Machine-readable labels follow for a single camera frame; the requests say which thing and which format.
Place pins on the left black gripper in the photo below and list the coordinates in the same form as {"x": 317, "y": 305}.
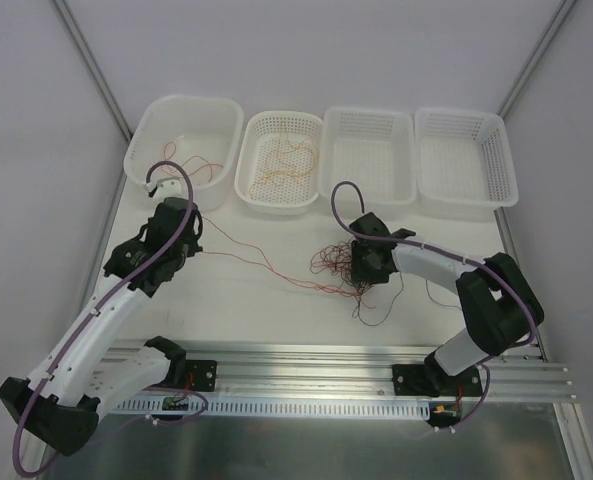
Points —
{"x": 185, "y": 245}

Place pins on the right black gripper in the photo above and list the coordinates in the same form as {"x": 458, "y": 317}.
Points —
{"x": 358, "y": 262}

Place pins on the red orange wire ball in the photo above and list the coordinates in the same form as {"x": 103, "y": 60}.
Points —
{"x": 336, "y": 261}

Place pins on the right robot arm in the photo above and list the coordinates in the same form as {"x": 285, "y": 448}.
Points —
{"x": 499, "y": 308}

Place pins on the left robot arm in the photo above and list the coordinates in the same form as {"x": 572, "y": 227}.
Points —
{"x": 62, "y": 401}

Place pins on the white solid plastic tub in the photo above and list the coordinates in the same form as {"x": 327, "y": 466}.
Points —
{"x": 201, "y": 134}

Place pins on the white slotted basket middle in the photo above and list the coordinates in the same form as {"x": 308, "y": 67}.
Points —
{"x": 372, "y": 148}

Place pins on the white slotted basket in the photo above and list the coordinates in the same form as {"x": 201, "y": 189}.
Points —
{"x": 464, "y": 165}
{"x": 372, "y": 148}

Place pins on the white slotted basket right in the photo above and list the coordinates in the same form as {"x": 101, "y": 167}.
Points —
{"x": 464, "y": 165}

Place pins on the white round-hole basket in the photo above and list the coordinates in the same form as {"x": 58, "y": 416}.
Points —
{"x": 278, "y": 163}

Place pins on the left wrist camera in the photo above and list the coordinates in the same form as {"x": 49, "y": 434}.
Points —
{"x": 164, "y": 188}

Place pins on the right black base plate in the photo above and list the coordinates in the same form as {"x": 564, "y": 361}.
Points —
{"x": 417, "y": 380}

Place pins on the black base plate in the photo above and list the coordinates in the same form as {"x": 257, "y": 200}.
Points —
{"x": 199, "y": 375}
{"x": 417, "y": 380}

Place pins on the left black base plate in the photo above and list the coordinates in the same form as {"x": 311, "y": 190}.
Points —
{"x": 199, "y": 375}

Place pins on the left frame post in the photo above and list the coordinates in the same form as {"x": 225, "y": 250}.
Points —
{"x": 74, "y": 32}

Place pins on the frame post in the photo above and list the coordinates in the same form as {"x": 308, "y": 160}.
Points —
{"x": 74, "y": 32}
{"x": 546, "y": 39}

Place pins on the aluminium mounting rail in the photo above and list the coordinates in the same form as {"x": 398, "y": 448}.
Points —
{"x": 365, "y": 372}

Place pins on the white slotted cable duct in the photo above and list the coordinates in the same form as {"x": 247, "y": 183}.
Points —
{"x": 227, "y": 406}

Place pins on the right frame post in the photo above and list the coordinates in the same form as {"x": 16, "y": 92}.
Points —
{"x": 546, "y": 39}

